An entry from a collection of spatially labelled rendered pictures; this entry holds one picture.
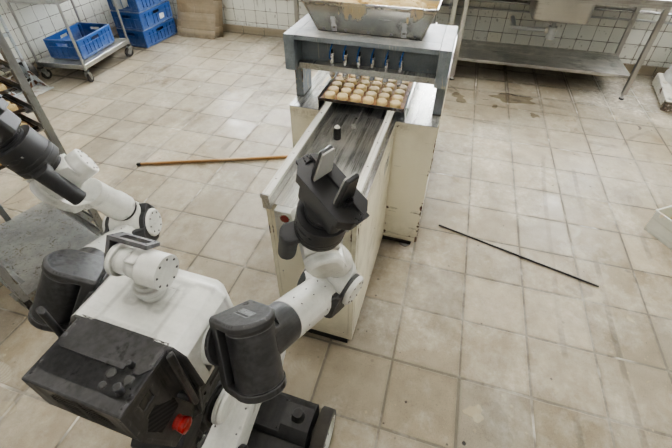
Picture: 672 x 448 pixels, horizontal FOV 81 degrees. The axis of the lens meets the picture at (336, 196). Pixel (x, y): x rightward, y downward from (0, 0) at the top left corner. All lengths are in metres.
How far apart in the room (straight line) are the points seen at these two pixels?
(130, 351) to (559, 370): 1.82
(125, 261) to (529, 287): 2.04
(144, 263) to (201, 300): 0.13
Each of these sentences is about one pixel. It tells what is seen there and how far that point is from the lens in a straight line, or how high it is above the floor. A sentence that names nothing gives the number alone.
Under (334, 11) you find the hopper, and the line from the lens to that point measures 1.79.
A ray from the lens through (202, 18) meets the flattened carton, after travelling 5.75.
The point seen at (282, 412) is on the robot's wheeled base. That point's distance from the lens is 1.68.
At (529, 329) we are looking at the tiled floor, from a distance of 2.24.
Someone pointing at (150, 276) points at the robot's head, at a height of 1.21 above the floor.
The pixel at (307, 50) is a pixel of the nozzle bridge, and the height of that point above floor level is 1.09.
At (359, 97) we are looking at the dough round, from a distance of 1.86.
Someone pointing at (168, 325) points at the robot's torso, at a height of 1.11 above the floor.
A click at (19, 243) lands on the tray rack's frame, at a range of 2.78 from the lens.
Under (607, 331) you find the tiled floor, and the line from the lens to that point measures 2.42.
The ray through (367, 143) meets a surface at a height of 0.84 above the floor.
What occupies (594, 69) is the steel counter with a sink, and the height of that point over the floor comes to 0.23.
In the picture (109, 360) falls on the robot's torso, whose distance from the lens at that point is 0.81.
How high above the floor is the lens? 1.75
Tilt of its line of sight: 40 degrees down
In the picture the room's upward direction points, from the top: straight up
